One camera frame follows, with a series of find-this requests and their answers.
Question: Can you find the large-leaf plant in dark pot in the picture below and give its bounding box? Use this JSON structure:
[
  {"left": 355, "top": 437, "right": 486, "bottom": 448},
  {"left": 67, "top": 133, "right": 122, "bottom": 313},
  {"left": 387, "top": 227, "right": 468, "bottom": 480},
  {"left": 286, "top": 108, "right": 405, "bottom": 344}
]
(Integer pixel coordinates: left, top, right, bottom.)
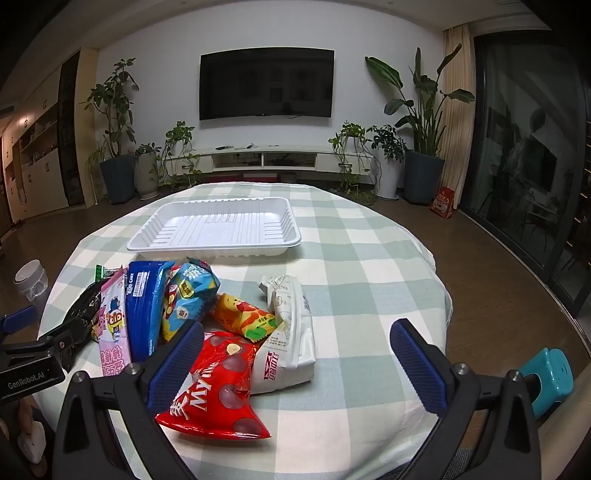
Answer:
[{"left": 365, "top": 43, "right": 476, "bottom": 206}]

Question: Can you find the teal plastic stool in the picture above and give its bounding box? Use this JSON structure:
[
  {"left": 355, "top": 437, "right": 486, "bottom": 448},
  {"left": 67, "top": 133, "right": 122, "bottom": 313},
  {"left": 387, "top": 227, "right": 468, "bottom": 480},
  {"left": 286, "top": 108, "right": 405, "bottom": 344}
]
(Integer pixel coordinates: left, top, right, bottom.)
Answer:
[{"left": 517, "top": 347, "right": 575, "bottom": 421}]

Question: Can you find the small-leaf plant in white pot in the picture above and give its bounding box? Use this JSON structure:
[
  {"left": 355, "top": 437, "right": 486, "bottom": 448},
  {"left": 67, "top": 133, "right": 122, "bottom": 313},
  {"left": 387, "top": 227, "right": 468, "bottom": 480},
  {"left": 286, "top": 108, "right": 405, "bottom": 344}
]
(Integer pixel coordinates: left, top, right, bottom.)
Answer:
[{"left": 369, "top": 124, "right": 407, "bottom": 200}]

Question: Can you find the white plastic tray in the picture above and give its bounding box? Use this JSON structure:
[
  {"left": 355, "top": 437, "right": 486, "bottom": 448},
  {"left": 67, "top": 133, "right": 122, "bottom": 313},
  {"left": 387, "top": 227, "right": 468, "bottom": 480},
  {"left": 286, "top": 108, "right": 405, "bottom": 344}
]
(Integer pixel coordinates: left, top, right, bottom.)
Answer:
[{"left": 126, "top": 197, "right": 302, "bottom": 265}]

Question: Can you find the red paper bag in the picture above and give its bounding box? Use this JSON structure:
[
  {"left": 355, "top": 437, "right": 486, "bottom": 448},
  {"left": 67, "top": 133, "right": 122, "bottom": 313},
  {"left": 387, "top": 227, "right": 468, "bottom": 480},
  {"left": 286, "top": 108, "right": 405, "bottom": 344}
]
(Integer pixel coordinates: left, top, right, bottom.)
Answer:
[{"left": 430, "top": 186, "right": 455, "bottom": 219}]

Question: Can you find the white wall cabinet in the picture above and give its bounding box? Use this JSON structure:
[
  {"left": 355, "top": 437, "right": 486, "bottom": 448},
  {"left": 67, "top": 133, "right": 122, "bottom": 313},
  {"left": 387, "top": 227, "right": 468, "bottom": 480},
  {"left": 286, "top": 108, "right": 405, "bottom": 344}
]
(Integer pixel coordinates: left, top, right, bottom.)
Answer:
[{"left": 0, "top": 99, "right": 70, "bottom": 222}]

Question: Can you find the glass sliding door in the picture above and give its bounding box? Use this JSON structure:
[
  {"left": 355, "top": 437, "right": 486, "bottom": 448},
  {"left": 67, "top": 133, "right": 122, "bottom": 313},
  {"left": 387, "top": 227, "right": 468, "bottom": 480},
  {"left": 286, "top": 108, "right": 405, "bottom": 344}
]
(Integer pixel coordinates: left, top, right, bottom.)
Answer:
[{"left": 462, "top": 32, "right": 591, "bottom": 319}]

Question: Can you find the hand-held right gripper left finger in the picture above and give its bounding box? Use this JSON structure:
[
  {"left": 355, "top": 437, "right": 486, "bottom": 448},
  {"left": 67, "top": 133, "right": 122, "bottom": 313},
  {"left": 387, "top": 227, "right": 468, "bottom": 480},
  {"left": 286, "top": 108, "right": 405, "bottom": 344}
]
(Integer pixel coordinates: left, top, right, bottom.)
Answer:
[{"left": 54, "top": 320, "right": 206, "bottom": 480}]

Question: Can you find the white television console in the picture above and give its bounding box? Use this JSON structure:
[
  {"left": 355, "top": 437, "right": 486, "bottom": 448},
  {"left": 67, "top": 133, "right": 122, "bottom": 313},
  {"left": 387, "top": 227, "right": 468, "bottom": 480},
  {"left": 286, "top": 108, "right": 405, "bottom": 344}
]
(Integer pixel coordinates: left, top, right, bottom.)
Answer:
[{"left": 164, "top": 145, "right": 375, "bottom": 178}]

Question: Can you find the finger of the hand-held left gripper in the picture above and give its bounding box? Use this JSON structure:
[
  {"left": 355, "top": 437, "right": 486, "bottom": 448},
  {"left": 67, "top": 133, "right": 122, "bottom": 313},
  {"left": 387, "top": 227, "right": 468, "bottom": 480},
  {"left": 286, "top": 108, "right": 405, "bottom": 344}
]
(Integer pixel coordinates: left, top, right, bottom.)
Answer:
[
  {"left": 0, "top": 305, "right": 38, "bottom": 344},
  {"left": 37, "top": 302, "right": 98, "bottom": 374}
]

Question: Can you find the black snack packet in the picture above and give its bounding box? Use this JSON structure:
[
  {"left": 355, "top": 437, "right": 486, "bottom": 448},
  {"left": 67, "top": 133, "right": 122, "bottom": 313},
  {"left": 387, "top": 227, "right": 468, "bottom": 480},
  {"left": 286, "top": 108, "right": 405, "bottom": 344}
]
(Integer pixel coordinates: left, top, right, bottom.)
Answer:
[{"left": 69, "top": 278, "right": 109, "bottom": 344}]

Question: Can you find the beige curtain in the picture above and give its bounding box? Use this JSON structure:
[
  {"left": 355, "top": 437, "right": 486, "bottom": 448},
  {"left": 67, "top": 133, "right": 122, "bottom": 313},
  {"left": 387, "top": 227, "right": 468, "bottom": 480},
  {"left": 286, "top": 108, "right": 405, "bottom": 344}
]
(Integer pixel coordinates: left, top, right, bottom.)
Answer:
[{"left": 441, "top": 25, "right": 476, "bottom": 190}]

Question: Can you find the white snack packet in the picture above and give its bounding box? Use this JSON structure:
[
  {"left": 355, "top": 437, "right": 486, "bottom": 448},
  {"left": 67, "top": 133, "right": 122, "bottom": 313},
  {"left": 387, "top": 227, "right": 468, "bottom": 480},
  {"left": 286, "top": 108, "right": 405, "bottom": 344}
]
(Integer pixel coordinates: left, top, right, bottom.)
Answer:
[{"left": 249, "top": 274, "right": 317, "bottom": 395}]

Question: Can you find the wall-mounted black television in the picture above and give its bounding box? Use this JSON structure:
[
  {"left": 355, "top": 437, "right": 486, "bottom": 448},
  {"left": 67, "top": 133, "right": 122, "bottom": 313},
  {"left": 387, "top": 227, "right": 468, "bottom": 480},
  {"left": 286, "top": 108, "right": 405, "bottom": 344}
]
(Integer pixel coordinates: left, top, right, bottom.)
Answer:
[{"left": 199, "top": 48, "right": 335, "bottom": 122}]

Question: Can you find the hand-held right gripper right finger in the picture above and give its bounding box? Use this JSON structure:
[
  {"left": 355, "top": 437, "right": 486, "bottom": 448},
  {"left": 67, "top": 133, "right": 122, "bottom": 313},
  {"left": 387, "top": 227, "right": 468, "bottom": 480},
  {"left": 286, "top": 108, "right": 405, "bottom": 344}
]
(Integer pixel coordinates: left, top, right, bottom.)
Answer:
[{"left": 389, "top": 318, "right": 542, "bottom": 480}]

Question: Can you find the white plastic bucket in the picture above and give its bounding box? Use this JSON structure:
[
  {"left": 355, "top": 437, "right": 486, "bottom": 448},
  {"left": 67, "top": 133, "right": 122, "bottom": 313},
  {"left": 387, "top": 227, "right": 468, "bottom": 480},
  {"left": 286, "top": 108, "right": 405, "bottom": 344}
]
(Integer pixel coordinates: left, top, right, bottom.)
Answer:
[{"left": 14, "top": 259, "right": 49, "bottom": 303}]

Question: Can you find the trailing vine plant on stand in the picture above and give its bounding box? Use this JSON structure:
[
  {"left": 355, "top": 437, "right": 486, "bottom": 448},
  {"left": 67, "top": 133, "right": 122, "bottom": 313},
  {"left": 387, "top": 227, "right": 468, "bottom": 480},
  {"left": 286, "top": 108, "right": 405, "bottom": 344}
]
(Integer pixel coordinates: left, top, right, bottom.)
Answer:
[
  {"left": 328, "top": 121, "right": 375, "bottom": 195},
  {"left": 159, "top": 121, "right": 204, "bottom": 191}
]

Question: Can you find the blue cake packet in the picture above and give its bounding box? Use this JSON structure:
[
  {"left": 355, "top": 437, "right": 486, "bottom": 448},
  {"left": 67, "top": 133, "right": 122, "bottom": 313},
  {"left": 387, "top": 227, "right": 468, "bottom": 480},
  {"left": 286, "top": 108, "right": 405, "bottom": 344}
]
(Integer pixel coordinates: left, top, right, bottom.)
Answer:
[{"left": 126, "top": 260, "right": 175, "bottom": 363}]

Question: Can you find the pink cartoon snack packet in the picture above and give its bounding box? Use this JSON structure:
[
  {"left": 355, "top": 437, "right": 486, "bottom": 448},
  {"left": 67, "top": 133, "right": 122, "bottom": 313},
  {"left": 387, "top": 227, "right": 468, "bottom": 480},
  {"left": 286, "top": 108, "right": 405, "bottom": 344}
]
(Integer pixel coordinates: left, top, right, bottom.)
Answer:
[{"left": 91, "top": 268, "right": 134, "bottom": 380}]

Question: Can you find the light blue chips packet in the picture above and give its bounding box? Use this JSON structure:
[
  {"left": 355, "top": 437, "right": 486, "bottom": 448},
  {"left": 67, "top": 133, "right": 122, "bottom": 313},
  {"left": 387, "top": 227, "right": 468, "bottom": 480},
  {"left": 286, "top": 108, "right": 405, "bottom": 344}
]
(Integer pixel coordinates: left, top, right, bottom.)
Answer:
[{"left": 161, "top": 257, "right": 220, "bottom": 343}]

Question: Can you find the tall plant in dark pot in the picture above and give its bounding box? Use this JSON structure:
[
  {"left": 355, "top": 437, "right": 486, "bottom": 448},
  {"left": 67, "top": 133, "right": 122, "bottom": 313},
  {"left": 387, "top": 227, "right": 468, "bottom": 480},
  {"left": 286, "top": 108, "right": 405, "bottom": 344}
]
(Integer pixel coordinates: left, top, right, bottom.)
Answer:
[{"left": 79, "top": 58, "right": 140, "bottom": 205}]

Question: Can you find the red dotted snack packet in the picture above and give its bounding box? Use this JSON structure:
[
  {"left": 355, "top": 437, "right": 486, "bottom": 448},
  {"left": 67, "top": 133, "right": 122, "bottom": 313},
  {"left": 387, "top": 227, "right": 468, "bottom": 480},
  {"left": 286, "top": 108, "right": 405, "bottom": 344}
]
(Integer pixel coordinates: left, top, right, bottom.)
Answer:
[{"left": 156, "top": 330, "right": 271, "bottom": 440}]

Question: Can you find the orange snack packet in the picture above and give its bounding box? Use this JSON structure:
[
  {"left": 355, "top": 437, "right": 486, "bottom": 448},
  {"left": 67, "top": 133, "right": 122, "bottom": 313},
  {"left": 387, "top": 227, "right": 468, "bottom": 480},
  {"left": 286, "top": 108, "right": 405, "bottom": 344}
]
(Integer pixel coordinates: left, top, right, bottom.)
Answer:
[{"left": 210, "top": 292, "right": 280, "bottom": 344}]

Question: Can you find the plant in grey ribbed pot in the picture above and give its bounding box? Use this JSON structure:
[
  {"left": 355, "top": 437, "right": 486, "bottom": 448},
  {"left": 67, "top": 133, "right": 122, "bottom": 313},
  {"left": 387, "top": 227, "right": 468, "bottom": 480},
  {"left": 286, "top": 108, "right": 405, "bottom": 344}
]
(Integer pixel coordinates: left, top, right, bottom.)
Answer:
[{"left": 134, "top": 143, "right": 161, "bottom": 200}]

